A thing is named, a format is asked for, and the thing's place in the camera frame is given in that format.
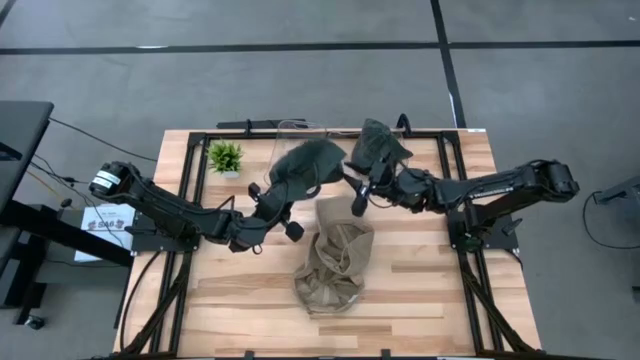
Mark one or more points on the grey equipment base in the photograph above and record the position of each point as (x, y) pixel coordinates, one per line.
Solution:
(620, 190)

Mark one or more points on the black desk top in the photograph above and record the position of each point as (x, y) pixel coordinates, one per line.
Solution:
(20, 145)

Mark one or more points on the black desk stand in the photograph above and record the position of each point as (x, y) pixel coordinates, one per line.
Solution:
(60, 232)

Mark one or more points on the small green potted plant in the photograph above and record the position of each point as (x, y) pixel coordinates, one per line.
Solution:
(225, 157)

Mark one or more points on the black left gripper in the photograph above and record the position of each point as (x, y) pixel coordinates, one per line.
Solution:
(270, 212)

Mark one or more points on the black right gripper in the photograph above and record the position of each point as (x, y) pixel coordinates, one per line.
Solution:
(395, 187)

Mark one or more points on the black loop clamp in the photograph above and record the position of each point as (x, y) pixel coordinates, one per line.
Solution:
(404, 122)

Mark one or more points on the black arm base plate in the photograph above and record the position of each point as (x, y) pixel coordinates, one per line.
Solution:
(150, 240)
(500, 237)

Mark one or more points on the clear plastic container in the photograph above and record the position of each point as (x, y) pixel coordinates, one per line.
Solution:
(292, 131)

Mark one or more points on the black mount bar with clamp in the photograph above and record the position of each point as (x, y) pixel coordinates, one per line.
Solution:
(270, 123)

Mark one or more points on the black table clamp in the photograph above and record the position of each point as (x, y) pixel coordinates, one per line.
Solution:
(386, 354)
(249, 354)

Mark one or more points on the black aluminium table frame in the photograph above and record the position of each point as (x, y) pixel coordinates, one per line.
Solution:
(230, 135)

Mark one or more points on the white printed paper sheet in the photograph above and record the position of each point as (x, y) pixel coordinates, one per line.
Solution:
(102, 230)

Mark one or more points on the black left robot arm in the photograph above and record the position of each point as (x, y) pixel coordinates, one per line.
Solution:
(165, 205)

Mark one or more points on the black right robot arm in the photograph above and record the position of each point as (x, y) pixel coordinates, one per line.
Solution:
(500, 187)

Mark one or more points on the black caster wheel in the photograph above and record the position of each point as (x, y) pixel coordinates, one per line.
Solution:
(35, 322)

